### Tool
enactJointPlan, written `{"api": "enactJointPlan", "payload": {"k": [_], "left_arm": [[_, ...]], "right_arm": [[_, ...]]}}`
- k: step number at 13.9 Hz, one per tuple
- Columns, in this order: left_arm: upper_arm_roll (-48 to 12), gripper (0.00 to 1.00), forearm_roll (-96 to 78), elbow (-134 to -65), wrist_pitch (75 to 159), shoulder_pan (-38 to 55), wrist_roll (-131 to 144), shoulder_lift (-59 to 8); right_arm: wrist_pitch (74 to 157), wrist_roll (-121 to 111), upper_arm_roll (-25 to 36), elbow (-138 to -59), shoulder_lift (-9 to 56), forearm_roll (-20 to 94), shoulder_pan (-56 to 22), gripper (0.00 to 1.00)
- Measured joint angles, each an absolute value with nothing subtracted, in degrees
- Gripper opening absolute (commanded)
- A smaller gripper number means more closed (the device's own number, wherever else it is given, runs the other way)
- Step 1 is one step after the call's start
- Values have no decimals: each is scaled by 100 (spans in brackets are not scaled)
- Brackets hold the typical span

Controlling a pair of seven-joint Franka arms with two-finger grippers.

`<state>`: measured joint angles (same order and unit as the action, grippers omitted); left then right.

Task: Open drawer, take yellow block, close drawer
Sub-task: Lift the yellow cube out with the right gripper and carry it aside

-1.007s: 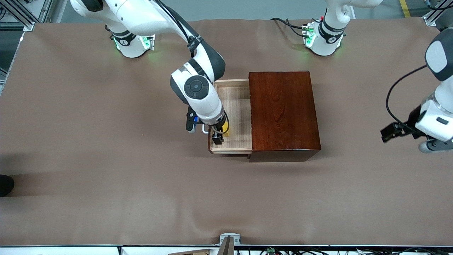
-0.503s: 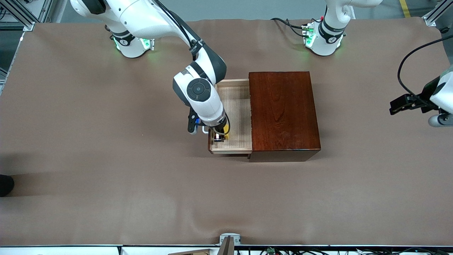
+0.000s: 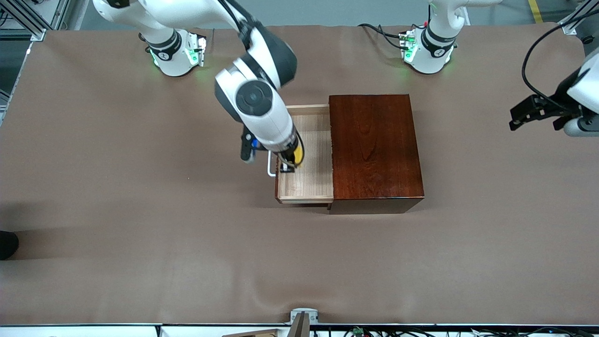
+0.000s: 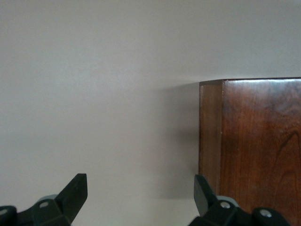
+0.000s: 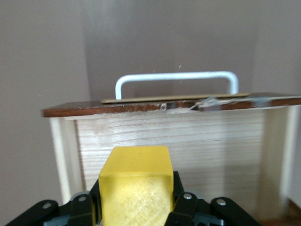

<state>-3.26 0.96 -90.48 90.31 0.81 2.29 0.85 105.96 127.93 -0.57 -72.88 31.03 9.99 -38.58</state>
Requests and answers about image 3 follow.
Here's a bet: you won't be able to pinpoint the light wooden drawer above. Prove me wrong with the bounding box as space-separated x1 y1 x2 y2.
275 104 334 204

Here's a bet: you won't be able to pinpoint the dark brown wooden cabinet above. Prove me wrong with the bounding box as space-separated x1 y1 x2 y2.
328 94 425 215

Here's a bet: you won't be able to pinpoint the brown table cloth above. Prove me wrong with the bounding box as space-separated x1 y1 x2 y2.
0 24 599 326

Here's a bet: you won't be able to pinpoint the light wooden plank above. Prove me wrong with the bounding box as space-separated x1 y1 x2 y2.
221 329 281 337

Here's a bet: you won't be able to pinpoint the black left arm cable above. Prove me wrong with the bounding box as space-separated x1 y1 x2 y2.
522 19 581 114

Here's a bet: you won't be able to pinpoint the aluminium frame profile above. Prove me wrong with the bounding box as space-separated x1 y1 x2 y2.
0 0 71 43
559 0 590 36

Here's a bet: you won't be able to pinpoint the grey metal bracket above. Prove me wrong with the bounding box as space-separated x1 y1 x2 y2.
289 308 319 337

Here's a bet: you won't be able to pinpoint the black base cables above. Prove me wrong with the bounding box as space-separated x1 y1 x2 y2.
358 22 408 50

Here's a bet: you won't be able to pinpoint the white table edge rail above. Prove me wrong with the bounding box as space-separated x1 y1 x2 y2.
0 322 599 337

